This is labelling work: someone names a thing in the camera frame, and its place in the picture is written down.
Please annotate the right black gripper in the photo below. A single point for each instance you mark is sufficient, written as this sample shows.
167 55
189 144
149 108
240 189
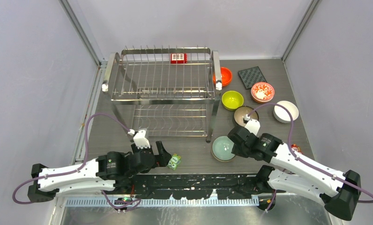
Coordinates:
236 150

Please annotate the dark grey studded baseplate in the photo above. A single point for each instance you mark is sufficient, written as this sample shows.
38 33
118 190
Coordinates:
251 76

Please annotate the plain white bowl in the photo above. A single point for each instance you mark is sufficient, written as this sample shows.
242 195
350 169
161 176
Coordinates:
287 113

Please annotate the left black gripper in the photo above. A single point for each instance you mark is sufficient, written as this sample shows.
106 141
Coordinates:
164 156

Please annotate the red white toy block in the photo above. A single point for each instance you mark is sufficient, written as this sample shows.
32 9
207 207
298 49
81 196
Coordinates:
178 58

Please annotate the white plate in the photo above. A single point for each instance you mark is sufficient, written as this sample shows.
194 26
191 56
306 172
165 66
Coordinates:
222 147

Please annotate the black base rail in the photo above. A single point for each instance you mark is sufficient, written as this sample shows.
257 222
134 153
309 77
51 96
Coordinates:
192 186

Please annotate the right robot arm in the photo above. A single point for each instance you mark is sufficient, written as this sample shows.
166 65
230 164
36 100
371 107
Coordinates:
287 170

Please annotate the metal two-tier dish rack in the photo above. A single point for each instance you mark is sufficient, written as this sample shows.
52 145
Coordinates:
146 91

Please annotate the white bowl red pattern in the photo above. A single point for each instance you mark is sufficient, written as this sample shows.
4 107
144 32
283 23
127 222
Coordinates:
262 88

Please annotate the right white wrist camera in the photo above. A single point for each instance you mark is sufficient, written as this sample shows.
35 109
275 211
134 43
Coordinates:
252 125

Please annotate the yellow bowl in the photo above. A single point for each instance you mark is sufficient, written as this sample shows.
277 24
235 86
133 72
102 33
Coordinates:
232 100

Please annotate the green owl puzzle piece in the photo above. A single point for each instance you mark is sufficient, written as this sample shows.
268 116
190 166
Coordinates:
174 161

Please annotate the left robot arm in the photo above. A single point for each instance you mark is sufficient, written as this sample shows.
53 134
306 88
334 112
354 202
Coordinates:
113 173

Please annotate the pale green ceramic bowl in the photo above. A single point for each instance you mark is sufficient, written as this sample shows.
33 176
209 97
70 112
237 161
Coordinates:
223 160

